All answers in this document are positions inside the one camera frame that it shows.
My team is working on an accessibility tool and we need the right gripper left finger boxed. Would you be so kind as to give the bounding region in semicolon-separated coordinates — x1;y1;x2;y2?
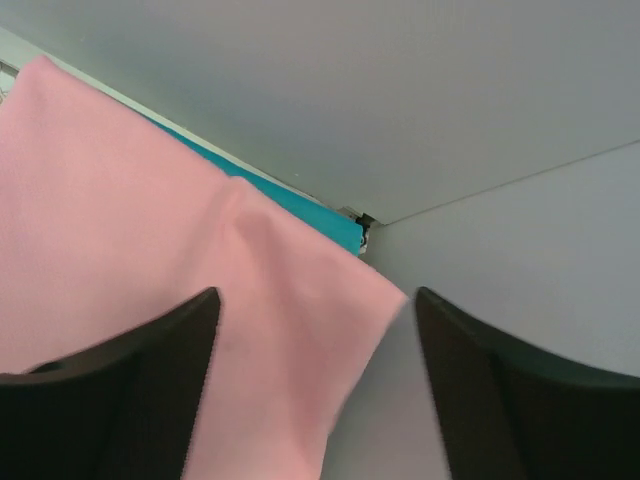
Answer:
1;288;220;479

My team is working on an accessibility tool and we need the folded teal t shirt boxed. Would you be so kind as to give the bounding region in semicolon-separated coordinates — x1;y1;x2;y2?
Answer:
145;116;363;256

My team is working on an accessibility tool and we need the pink t shirt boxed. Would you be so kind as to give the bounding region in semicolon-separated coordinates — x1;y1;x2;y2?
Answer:
1;57;406;479

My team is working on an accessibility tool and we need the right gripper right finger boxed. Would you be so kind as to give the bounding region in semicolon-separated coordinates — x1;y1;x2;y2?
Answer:
415;287;639;479

